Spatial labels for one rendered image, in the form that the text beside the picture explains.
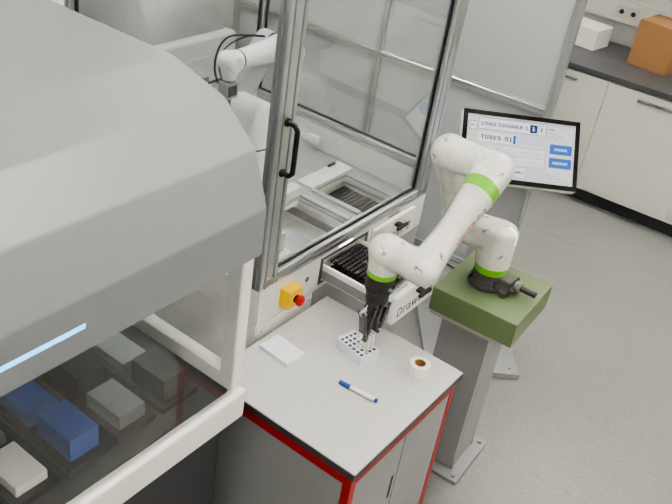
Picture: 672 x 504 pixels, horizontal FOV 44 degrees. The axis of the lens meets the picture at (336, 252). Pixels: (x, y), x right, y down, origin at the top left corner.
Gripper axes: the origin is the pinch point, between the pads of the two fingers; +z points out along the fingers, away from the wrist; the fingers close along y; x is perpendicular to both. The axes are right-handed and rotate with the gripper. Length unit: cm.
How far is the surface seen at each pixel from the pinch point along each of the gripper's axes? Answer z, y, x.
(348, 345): 6.1, -2.0, 6.3
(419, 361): 6.0, 12.9, -12.5
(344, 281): -2.5, 12.3, 26.3
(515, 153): -21, 121, 42
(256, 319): 1.9, -23.5, 29.2
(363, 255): -4.8, 27.0, 32.9
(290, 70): -84, -21, 29
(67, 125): -90, -95, 11
